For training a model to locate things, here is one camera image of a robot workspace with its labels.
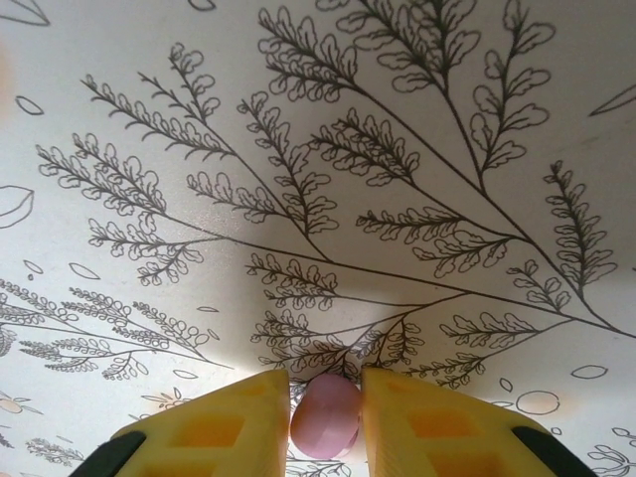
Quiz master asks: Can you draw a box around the pink wireless earbud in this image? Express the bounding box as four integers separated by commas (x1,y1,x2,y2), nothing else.
290,375,363,459

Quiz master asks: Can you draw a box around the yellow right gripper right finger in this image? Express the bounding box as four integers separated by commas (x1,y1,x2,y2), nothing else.
360,367,600,477

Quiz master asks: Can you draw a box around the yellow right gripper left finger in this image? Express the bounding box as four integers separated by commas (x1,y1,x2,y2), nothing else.
96,368,292,477

